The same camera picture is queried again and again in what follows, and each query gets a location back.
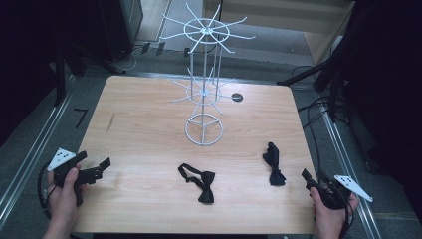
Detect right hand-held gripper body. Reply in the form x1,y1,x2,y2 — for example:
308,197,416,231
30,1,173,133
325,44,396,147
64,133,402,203
306,172,374,211

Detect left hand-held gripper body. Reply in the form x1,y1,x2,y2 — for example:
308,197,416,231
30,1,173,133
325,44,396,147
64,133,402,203
47,147,105,207

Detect black bow tie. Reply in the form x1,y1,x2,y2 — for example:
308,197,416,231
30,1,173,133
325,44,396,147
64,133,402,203
262,141,287,187
177,162,216,205

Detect white wire display rack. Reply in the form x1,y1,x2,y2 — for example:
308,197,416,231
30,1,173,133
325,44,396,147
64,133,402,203
158,2,257,147

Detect person's right hand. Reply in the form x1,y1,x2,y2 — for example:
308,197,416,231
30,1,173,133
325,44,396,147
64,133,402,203
310,186,360,233

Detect person's left hand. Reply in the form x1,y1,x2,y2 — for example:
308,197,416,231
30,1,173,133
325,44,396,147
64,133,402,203
47,163,88,231

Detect black metal stand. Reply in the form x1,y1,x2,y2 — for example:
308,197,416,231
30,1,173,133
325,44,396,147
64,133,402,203
276,33,357,123
53,33,127,108

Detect dark cabinet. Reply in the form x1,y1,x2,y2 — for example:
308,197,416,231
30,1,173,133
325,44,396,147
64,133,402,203
99,0,144,63

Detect metal floor rail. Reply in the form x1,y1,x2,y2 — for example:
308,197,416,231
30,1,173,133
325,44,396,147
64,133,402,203
0,75,77,230
318,106,382,239

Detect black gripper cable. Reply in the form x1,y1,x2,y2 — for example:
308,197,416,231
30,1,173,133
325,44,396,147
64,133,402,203
37,160,56,220
341,195,355,239

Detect black floor cables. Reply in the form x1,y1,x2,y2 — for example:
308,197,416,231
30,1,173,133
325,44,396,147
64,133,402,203
291,64,347,173

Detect white floor cable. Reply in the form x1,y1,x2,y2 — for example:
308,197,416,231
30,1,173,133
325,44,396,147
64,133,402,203
121,45,142,73

